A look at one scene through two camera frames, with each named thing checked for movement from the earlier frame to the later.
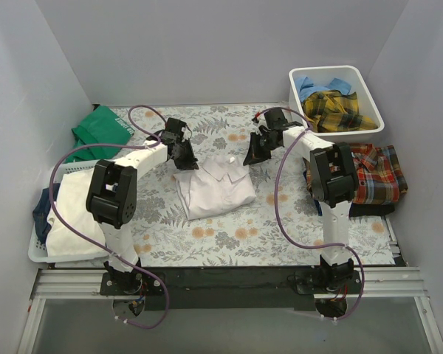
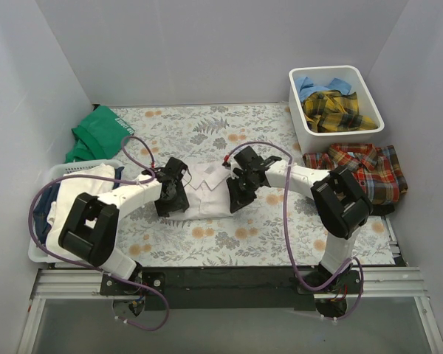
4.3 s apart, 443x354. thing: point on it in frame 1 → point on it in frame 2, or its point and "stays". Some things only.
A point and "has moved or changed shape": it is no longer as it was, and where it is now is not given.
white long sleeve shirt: [223, 184] has moved or changed shape
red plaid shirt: [381, 178] stays
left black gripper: [182, 152] → [173, 201]
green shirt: [103, 125] stays
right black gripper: [261, 141] → [240, 193]
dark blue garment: [40, 212] stays
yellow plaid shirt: [333, 110] stays
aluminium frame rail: [393, 282] stays
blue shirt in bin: [306, 87] stays
